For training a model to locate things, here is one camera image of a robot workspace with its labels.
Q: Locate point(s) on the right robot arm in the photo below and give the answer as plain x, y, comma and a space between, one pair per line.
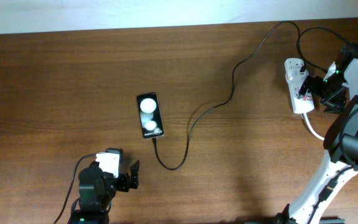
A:
340, 161

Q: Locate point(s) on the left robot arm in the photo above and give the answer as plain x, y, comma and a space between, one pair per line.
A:
98, 185

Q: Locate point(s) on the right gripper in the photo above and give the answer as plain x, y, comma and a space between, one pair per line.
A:
336, 104

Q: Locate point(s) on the white USB charger adapter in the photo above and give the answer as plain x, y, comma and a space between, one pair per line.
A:
295, 69

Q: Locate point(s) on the white power strip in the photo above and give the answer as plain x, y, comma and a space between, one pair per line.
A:
301, 103

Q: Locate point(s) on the black smartphone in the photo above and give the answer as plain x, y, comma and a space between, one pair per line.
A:
150, 115

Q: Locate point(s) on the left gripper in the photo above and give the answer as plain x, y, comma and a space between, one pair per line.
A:
125, 182

